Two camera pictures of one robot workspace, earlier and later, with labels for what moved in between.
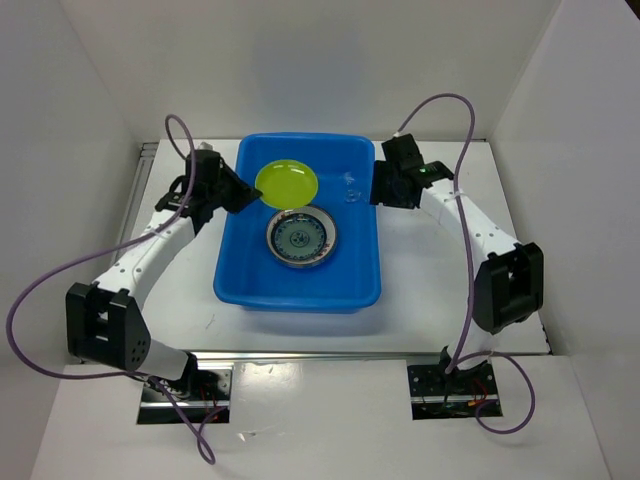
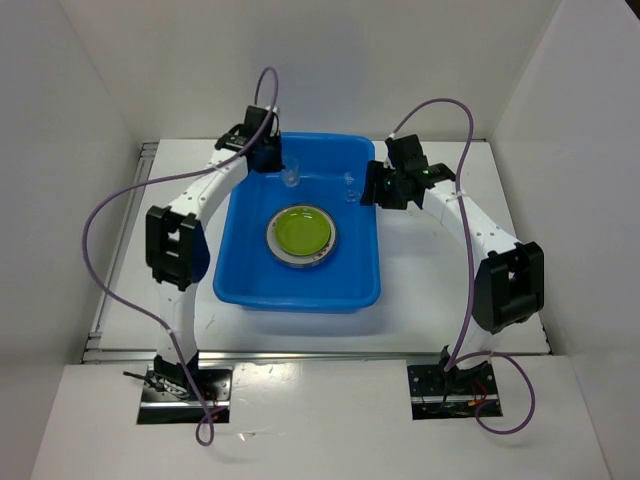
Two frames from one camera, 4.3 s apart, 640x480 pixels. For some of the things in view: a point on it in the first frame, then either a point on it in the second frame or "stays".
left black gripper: [245, 194] → [275, 165]
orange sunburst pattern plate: [301, 237] stays
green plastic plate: [286, 183] → [302, 231]
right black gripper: [379, 191] stays
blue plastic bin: [249, 277] stays
